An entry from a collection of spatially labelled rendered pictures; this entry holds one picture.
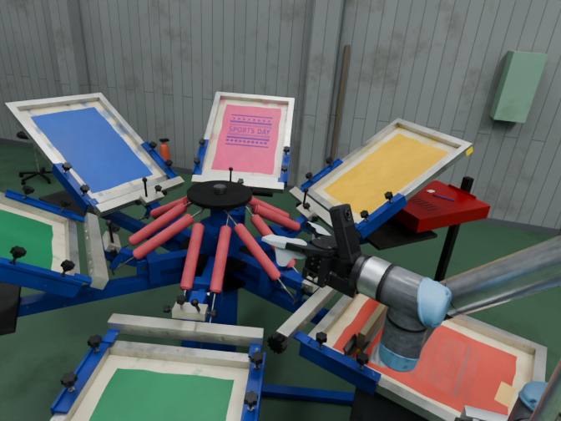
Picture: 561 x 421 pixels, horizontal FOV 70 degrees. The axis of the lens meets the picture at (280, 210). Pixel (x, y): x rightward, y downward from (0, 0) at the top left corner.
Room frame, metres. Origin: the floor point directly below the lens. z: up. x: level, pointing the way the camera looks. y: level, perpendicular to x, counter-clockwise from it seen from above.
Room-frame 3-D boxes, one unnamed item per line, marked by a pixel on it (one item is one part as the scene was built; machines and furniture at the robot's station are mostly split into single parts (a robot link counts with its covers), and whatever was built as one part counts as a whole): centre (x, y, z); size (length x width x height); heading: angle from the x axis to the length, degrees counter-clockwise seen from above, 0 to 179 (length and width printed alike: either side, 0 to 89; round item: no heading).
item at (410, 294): (0.58, -0.25, 1.65); 0.11 x 0.08 x 0.09; 53
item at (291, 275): (1.48, -0.12, 1.02); 0.17 x 0.06 x 0.05; 58
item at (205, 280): (1.74, 0.29, 0.99); 0.82 x 0.79 x 0.12; 58
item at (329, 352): (1.07, -0.25, 0.98); 0.30 x 0.05 x 0.07; 58
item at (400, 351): (0.59, -0.26, 1.56); 0.11 x 0.08 x 0.11; 143
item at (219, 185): (1.74, 0.29, 0.68); 0.40 x 0.40 x 1.35
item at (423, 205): (2.41, -0.96, 1.06); 0.61 x 0.46 x 0.12; 118
